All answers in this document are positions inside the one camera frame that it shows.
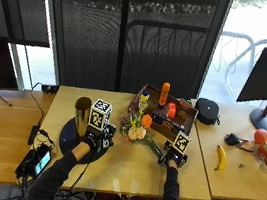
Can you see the person's left hand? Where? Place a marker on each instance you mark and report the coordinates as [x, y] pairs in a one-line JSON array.
[[93, 139]]

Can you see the person's right hand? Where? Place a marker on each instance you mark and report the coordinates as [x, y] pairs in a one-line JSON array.
[[174, 158]]

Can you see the flower bouquet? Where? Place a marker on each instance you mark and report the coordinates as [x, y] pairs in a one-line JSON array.
[[137, 127]]

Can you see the gold cylinder vase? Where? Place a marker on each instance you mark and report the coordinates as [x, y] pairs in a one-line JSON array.
[[82, 114]]

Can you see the white marker cube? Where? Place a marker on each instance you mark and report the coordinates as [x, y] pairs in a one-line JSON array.
[[181, 142], [100, 115]]

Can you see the dark blue box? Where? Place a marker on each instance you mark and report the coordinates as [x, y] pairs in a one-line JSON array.
[[165, 121]]

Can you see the dark wooden tray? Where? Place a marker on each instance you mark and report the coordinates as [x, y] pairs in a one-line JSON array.
[[184, 121]]

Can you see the dark blue round mat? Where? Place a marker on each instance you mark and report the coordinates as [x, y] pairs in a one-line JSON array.
[[69, 137]]

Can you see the red orange cup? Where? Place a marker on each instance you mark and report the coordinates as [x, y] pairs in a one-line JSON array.
[[171, 110]]

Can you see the brown snack packet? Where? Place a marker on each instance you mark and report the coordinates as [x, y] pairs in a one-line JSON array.
[[184, 110]]

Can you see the white yellow bottle blue cap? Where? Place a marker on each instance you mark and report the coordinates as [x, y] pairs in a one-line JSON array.
[[144, 100]]

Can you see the yellow banana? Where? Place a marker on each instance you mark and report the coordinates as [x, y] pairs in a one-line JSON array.
[[221, 158]]

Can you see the black oval case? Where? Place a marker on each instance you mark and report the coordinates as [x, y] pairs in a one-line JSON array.
[[207, 111]]

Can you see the orange bottle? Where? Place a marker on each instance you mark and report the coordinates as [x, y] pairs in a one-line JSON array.
[[164, 94]]

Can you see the black power adapter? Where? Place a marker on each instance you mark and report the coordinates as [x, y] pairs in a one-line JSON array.
[[33, 135]]

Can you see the black desk clamp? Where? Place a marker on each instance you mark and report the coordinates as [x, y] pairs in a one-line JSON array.
[[50, 88]]

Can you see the black device with lit screen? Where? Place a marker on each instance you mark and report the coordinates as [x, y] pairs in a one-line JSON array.
[[34, 162]]

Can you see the orange ball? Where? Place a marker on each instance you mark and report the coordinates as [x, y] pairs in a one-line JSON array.
[[262, 137]]

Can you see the grey bicycle rack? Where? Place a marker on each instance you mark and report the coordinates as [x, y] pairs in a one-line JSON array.
[[244, 56]]

